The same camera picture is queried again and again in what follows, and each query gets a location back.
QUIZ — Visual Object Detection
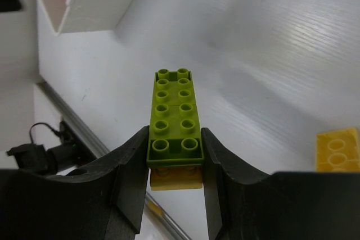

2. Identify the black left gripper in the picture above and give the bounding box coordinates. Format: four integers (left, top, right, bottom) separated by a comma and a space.
0, 0, 24, 13

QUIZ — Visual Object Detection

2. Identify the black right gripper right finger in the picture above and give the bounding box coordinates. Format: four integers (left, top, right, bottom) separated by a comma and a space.
201, 128, 359, 239

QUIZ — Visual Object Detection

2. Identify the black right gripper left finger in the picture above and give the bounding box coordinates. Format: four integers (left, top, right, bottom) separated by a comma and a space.
1, 126, 149, 239

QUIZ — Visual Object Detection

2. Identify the pale yellow lego brick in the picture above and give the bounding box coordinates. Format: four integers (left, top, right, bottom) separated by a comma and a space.
150, 166, 203, 191

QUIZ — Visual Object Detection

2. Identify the yellow 2x4 lego brick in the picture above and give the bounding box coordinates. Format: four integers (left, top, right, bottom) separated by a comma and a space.
315, 127, 359, 173

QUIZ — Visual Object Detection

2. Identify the long green lego plate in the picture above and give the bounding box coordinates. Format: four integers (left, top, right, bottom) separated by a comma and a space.
147, 68, 204, 169

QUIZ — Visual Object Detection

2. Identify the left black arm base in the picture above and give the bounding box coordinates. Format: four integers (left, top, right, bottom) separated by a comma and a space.
6, 121, 96, 175

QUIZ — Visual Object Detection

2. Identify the aluminium front rail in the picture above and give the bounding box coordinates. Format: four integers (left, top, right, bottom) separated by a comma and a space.
38, 82, 190, 239

